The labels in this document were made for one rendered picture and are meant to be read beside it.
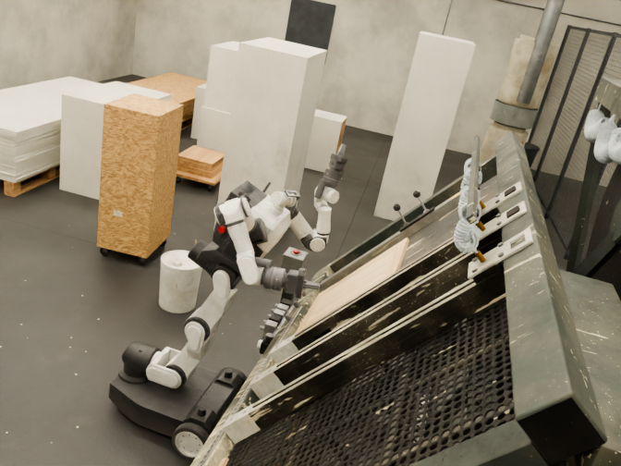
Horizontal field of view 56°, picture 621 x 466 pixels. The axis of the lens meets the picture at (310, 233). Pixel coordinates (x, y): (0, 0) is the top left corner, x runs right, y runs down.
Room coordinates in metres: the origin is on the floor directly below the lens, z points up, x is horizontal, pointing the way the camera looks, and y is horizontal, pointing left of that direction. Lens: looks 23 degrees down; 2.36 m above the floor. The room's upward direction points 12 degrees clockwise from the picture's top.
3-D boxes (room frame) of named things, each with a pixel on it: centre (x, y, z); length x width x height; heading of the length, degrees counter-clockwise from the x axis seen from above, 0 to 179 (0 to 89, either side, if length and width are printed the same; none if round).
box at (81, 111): (5.78, 2.14, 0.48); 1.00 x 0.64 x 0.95; 173
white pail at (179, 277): (3.74, 0.86, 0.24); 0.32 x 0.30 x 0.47; 173
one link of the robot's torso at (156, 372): (2.64, 0.60, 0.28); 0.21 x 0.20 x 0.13; 79
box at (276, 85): (5.53, 0.56, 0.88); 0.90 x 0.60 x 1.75; 173
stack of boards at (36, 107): (6.21, 3.09, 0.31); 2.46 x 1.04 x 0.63; 173
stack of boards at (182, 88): (8.86, 2.55, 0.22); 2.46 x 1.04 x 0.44; 173
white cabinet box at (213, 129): (7.28, 1.24, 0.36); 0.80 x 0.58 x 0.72; 173
